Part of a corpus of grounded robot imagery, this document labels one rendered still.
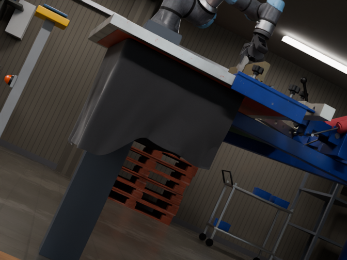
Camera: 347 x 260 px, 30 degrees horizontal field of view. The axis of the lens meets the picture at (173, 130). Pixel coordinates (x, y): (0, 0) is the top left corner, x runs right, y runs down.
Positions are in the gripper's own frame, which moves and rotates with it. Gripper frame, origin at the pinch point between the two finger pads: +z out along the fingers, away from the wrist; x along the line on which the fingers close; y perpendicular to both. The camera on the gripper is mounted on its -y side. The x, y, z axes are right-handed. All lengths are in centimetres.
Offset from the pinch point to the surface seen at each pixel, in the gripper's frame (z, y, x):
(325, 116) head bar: 5.8, -34.4, -23.2
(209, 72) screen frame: 10.3, -29.5, 21.7
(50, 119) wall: 49, 692, 10
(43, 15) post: 14, 6, 81
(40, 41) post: 23, 10, 78
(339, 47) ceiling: -186, 493, -260
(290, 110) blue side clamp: 9.0, -30.6, -11.4
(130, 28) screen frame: 9, -30, 54
